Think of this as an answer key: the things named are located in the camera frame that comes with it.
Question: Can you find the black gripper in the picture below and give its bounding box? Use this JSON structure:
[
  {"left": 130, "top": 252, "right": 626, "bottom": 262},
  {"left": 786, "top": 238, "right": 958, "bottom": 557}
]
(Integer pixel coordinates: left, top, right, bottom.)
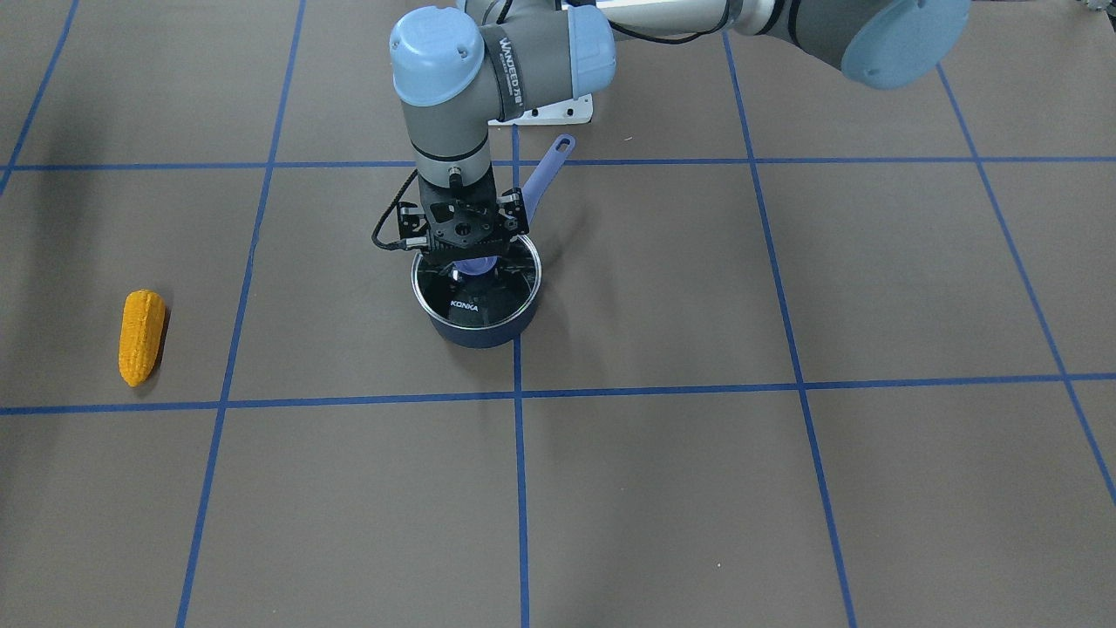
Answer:
[{"left": 398, "top": 178, "right": 529, "bottom": 276}]

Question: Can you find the dark blue saucepan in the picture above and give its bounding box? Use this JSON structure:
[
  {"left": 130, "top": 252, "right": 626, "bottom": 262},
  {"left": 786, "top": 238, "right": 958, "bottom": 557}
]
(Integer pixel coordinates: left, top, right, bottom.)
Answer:
[{"left": 396, "top": 133, "right": 575, "bottom": 347}]

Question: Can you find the yellow toy corn cob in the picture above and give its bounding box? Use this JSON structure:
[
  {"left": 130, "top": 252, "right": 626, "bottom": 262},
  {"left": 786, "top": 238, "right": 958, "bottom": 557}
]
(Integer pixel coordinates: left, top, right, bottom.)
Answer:
[{"left": 117, "top": 289, "right": 167, "bottom": 388}]

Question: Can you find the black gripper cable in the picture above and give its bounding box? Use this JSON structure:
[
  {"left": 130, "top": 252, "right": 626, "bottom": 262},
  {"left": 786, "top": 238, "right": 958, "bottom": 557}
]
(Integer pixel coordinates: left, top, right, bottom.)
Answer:
[{"left": 371, "top": 170, "right": 423, "bottom": 252}]

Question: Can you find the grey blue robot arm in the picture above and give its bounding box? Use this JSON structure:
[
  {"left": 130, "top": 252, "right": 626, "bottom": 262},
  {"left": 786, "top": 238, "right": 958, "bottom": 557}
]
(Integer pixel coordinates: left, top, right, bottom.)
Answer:
[{"left": 385, "top": 1, "right": 970, "bottom": 276}]

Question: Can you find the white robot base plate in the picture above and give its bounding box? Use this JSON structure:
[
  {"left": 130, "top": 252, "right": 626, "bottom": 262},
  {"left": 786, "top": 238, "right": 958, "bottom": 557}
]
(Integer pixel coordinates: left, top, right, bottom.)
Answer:
[{"left": 487, "top": 94, "right": 594, "bottom": 127}]

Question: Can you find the glass pot lid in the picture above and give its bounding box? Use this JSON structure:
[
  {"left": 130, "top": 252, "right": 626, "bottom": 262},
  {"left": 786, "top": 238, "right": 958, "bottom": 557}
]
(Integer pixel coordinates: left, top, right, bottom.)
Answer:
[{"left": 411, "top": 236, "right": 542, "bottom": 347}]

